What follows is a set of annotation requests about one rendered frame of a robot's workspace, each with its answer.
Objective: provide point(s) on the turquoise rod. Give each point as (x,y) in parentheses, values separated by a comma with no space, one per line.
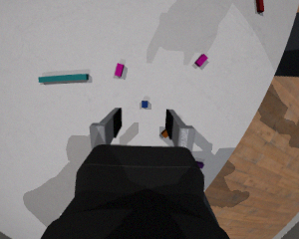
(64,78)

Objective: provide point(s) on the orange rod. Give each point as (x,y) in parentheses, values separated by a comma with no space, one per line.
(164,134)

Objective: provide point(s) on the purple rod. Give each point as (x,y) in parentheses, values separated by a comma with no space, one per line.
(200,164)

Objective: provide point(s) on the dark red rod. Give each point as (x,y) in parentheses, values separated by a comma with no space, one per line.
(260,6)

